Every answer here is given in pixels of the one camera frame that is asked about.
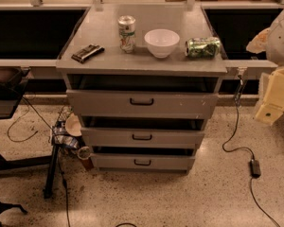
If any dark bin at left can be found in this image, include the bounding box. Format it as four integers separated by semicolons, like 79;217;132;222
0;67;28;119

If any black tripod foot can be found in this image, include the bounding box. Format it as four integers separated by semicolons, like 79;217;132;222
0;201;27;227

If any grey bottom drawer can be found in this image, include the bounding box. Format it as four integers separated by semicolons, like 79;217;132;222
91;147;196;172

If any black stand with legs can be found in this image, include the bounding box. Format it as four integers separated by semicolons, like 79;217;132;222
0;145;59;199

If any green soda can lying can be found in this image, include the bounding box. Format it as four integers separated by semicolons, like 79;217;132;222
185;37;221;59

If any cup on floor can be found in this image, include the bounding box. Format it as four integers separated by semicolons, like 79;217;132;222
78;147;94;170

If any thin black floor cable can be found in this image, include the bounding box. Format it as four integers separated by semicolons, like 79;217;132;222
6;93;72;227

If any white bowl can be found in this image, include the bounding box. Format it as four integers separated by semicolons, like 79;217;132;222
144;29;180;59

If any grey top drawer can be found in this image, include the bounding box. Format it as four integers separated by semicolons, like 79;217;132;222
67;75;218;119

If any black power adapter with cable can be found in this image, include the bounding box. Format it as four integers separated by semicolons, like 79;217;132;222
222;76;281;227

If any black snack bar packet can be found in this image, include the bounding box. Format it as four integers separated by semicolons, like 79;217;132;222
72;44;105;63

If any small bowl on floor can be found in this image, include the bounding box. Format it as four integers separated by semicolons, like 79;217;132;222
65;113;81;136

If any upright white soda can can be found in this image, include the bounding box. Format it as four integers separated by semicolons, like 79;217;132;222
117;15;136;53

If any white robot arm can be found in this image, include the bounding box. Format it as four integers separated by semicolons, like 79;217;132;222
246;9;284;125

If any grey drawer cabinet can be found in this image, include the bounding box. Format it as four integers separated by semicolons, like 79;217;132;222
55;3;228;175

